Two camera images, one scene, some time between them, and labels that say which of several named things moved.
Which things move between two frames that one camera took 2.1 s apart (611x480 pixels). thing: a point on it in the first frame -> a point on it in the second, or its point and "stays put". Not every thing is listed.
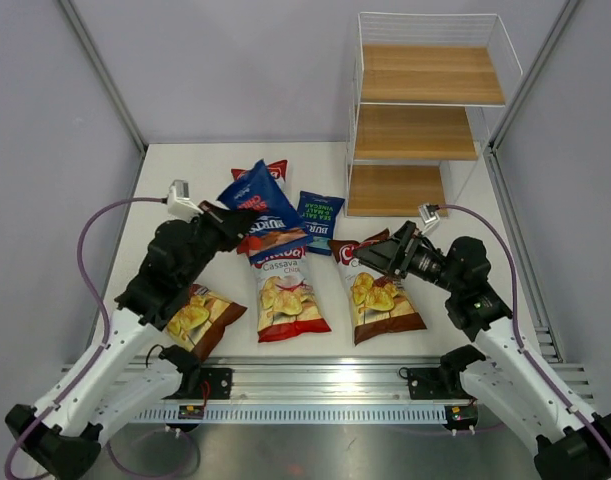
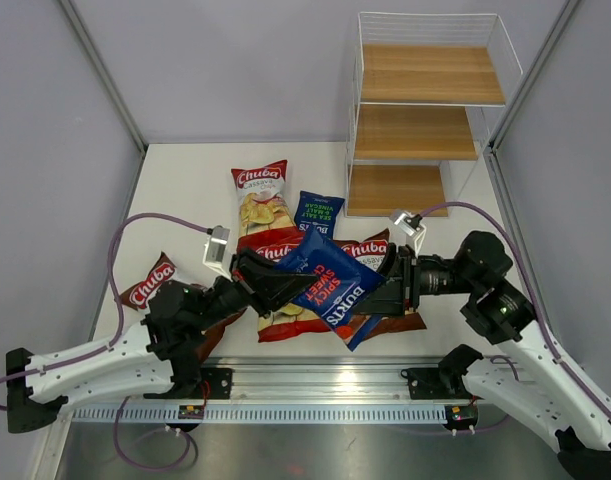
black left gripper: (237, 223) -> (268, 287)
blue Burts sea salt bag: (319, 213) stays put
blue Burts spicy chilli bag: (277, 229) -> (343, 283)
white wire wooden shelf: (429, 89) stays put
